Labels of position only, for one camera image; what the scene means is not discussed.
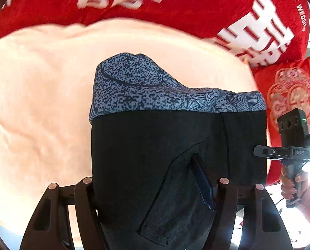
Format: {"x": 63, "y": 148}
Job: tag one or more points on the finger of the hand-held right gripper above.
{"x": 269, "y": 151}

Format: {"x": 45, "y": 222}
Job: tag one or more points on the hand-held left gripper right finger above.
{"x": 204, "y": 185}

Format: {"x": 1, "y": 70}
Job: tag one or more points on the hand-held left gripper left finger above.
{"x": 85, "y": 200}

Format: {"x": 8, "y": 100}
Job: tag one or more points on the black pants patterned lining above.
{"x": 149, "y": 145}

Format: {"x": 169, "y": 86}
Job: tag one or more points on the person's right hand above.
{"x": 305, "y": 185}

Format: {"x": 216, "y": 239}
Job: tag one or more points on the red printed pillow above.
{"x": 288, "y": 88}

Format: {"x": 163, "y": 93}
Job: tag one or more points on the cream blanket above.
{"x": 40, "y": 96}

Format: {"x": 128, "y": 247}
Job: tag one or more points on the red printed blanket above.
{"x": 183, "y": 7}

